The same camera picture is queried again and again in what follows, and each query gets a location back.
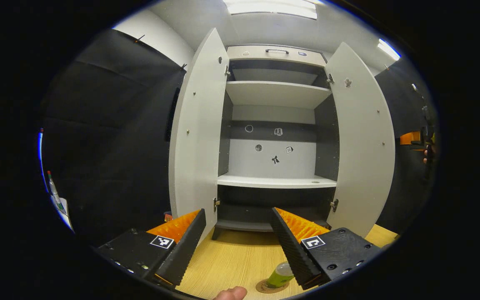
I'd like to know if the black backdrop cloth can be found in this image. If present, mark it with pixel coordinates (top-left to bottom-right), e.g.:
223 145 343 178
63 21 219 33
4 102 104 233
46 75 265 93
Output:
38 28 436 246

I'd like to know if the white sheet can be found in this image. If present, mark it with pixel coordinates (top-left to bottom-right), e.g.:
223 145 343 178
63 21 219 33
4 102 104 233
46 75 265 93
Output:
50 195 75 231

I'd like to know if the green label plastic bottle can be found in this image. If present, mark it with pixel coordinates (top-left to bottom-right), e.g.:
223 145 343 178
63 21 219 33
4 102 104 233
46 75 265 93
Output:
265 261 295 289

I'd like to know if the grey cabinet door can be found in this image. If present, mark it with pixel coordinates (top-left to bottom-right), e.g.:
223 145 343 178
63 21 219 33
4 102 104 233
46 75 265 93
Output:
325 42 396 238

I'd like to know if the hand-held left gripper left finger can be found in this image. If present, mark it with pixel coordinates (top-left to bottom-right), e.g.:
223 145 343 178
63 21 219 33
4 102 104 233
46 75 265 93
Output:
97 209 206 290

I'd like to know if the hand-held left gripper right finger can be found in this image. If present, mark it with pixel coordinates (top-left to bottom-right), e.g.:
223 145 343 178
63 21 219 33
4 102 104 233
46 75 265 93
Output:
270 207 384 291

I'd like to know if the ceiling light panel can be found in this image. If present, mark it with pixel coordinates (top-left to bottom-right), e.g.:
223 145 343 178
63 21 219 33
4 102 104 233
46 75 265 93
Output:
377 38 401 61
223 0 318 20

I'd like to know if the white cabinet shelf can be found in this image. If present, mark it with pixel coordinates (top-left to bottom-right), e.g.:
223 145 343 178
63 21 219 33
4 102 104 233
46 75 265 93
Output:
225 81 333 110
217 174 337 189

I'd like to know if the round brown coaster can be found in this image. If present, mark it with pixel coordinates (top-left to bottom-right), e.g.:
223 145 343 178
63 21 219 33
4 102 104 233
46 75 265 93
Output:
255 279 290 294

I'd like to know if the marker pen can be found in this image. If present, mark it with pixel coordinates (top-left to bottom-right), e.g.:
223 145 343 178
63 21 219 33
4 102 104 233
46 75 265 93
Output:
47 170 65 211

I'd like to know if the grey door with checkered sticker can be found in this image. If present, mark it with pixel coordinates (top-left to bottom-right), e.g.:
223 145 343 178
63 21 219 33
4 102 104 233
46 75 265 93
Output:
168 27 230 242

